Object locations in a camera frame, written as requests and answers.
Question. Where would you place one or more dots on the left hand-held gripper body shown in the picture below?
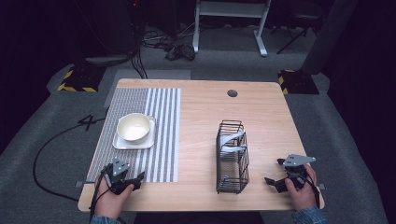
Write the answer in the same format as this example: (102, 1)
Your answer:
(119, 174)

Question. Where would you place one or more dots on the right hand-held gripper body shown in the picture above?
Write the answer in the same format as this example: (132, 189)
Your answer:
(295, 169)

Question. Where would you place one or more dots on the white square plate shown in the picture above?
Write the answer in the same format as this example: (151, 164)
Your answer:
(137, 143)

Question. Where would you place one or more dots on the cream bowl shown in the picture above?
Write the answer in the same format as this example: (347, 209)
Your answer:
(133, 127)

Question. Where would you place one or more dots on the white spoon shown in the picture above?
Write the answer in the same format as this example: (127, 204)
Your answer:
(232, 141)

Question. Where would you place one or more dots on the person's right hand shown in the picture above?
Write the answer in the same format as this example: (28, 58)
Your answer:
(301, 193)

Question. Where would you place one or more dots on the person's left hand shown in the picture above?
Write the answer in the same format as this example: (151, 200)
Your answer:
(110, 199)

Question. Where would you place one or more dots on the grey striped placemat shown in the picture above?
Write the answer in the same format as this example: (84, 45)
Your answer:
(140, 137)

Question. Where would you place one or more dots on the black yellow striped base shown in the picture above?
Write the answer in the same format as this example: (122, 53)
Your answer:
(297, 81)
(80, 79)

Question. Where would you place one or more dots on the black tripod stand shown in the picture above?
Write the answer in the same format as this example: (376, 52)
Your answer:
(295, 29)

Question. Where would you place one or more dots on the white table frame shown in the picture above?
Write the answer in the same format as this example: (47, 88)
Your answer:
(230, 21)

